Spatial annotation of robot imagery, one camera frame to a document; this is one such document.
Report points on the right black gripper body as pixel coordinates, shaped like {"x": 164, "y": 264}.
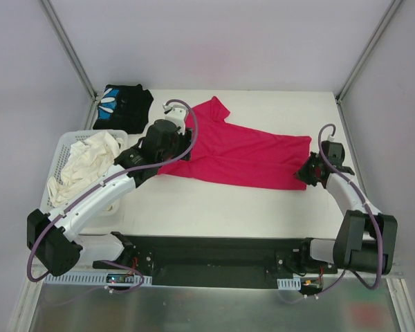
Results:
{"x": 308, "y": 171}

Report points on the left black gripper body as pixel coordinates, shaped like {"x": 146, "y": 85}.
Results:
{"x": 187, "y": 144}

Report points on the pink t shirt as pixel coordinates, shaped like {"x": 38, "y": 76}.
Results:
{"x": 230, "y": 154}

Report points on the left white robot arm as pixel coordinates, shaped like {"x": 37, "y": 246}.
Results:
{"x": 55, "y": 238}

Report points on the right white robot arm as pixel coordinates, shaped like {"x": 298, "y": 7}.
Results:
{"x": 365, "y": 242}

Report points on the black folded t shirt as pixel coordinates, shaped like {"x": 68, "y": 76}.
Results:
{"x": 124, "y": 107}

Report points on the cream t shirt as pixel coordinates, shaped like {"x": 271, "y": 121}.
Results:
{"x": 86, "y": 159}

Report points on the white plastic laundry basket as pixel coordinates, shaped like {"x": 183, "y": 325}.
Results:
{"x": 55, "y": 166}

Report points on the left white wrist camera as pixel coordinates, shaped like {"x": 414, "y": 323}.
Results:
{"x": 176, "y": 114}

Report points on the right aluminium frame post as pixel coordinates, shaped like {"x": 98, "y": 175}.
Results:
{"x": 385, "y": 21}

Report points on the aluminium frame post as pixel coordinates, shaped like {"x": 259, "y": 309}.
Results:
{"x": 67, "y": 46}
{"x": 385, "y": 21}

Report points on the right white cable duct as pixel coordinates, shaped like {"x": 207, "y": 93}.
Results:
{"x": 292, "y": 284}

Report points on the white cable duct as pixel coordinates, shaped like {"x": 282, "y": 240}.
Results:
{"x": 292, "y": 284}
{"x": 99, "y": 279}

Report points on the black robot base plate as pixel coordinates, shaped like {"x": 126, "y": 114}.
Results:
{"x": 218, "y": 262}

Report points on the left aluminium frame post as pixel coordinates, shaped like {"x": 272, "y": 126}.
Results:
{"x": 67, "y": 46}

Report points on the left white cable duct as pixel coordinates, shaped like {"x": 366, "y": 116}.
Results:
{"x": 99, "y": 279}

